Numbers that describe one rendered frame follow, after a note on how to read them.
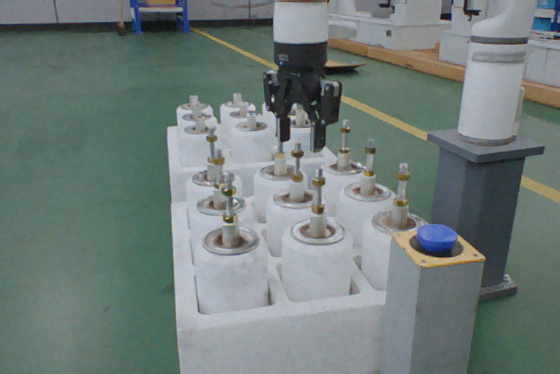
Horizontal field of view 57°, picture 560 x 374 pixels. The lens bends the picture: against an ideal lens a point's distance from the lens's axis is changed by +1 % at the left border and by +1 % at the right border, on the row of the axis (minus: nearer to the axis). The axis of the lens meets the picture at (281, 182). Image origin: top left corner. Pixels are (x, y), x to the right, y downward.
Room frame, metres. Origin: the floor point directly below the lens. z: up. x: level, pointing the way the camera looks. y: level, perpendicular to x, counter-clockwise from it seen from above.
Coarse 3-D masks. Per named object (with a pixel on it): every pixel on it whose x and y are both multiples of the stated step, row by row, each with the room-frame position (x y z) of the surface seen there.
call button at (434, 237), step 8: (432, 224) 0.48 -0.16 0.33; (424, 232) 0.46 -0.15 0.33; (432, 232) 0.46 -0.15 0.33; (440, 232) 0.46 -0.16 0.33; (448, 232) 0.46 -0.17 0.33; (424, 240) 0.45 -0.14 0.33; (432, 240) 0.45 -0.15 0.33; (440, 240) 0.45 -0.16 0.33; (448, 240) 0.45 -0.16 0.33; (456, 240) 0.45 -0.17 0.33; (424, 248) 0.46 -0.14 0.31; (432, 248) 0.45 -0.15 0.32; (440, 248) 0.45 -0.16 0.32; (448, 248) 0.45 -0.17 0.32
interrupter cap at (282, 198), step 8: (280, 192) 0.75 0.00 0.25; (288, 192) 0.75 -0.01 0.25; (304, 192) 0.75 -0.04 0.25; (312, 192) 0.75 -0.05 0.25; (280, 200) 0.72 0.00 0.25; (288, 200) 0.73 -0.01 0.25; (304, 200) 0.73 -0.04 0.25; (312, 200) 0.72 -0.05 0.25; (288, 208) 0.70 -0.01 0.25; (296, 208) 0.69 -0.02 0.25; (304, 208) 0.69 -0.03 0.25
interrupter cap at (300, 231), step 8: (296, 224) 0.64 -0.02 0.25; (304, 224) 0.64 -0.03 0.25; (328, 224) 0.64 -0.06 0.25; (336, 224) 0.64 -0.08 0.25; (296, 232) 0.61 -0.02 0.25; (304, 232) 0.62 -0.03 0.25; (328, 232) 0.62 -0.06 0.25; (336, 232) 0.61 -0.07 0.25; (344, 232) 0.61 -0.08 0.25; (296, 240) 0.59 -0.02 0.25; (304, 240) 0.59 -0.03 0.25; (312, 240) 0.59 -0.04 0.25; (320, 240) 0.59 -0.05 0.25; (328, 240) 0.59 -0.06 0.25; (336, 240) 0.59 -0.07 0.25
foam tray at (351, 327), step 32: (256, 224) 0.79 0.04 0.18; (192, 256) 0.74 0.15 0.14; (352, 256) 0.68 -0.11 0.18; (192, 288) 0.59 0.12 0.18; (352, 288) 0.62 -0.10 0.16; (192, 320) 0.52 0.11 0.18; (224, 320) 0.52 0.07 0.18; (256, 320) 0.52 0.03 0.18; (288, 320) 0.53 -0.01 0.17; (320, 320) 0.54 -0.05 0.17; (352, 320) 0.55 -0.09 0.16; (192, 352) 0.50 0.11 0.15; (224, 352) 0.51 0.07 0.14; (256, 352) 0.52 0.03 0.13; (288, 352) 0.53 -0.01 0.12; (320, 352) 0.54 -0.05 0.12; (352, 352) 0.55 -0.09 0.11
